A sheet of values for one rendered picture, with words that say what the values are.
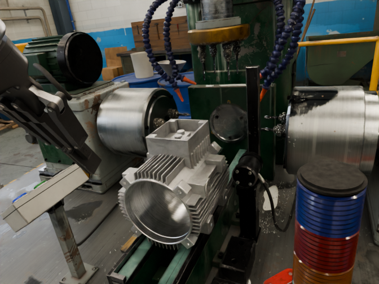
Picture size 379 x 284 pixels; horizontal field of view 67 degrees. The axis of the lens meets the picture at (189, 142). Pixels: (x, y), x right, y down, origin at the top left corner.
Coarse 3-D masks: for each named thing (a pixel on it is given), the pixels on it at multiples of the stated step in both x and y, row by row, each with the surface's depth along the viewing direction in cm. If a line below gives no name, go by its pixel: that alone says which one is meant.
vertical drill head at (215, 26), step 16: (208, 0) 76; (224, 0) 76; (208, 16) 78; (224, 16) 77; (192, 32) 78; (208, 32) 75; (224, 32) 74; (240, 32) 76; (224, 48) 78; (240, 48) 87
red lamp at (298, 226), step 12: (300, 228) 29; (300, 240) 29; (312, 240) 28; (324, 240) 27; (336, 240) 26; (348, 240) 27; (300, 252) 30; (312, 252) 28; (324, 252) 27; (336, 252) 27; (348, 252) 27; (312, 264) 29; (324, 264) 28; (336, 264) 28; (348, 264) 28
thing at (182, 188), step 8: (216, 144) 67; (216, 152) 67; (128, 176) 57; (128, 184) 57; (184, 184) 53; (176, 192) 53; (184, 192) 52; (136, 232) 63; (184, 240) 57; (192, 240) 57
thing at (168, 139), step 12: (180, 120) 69; (192, 120) 68; (204, 120) 67; (156, 132) 64; (168, 132) 69; (180, 132) 64; (192, 132) 68; (204, 132) 65; (156, 144) 60; (168, 144) 59; (180, 144) 58; (192, 144) 59; (204, 144) 65; (180, 156) 59; (192, 156) 59; (192, 168) 60
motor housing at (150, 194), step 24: (144, 168) 56; (168, 168) 55; (216, 168) 63; (120, 192) 59; (144, 192) 66; (168, 192) 73; (216, 192) 62; (144, 216) 64; (168, 216) 67; (192, 216) 54; (168, 240) 60
